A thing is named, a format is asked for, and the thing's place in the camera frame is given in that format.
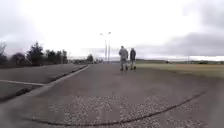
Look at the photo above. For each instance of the grey asphalt path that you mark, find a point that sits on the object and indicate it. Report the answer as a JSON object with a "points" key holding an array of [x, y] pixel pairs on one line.
{"points": [[110, 83]]}

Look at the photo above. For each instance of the grass field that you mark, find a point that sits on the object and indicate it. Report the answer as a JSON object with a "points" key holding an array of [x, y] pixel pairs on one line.
{"points": [[193, 70]]}

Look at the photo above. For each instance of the dark kerb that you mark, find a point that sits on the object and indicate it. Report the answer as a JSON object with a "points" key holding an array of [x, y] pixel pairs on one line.
{"points": [[20, 90]]}

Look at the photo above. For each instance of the grey asphalt parking area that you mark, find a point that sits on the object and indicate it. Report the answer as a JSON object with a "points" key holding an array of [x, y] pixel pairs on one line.
{"points": [[36, 73]]}

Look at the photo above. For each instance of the row of dark trees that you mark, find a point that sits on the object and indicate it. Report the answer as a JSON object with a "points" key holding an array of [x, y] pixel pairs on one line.
{"points": [[35, 55]]}

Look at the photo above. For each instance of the single dark tree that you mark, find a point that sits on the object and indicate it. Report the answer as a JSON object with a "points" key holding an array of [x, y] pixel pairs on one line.
{"points": [[90, 58]]}

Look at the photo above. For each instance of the person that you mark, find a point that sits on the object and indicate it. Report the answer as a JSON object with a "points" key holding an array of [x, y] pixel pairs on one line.
{"points": [[132, 56], [123, 55]]}

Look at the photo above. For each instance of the street lamp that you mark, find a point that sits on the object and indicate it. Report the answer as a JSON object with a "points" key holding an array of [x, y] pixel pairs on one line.
{"points": [[106, 50]]}

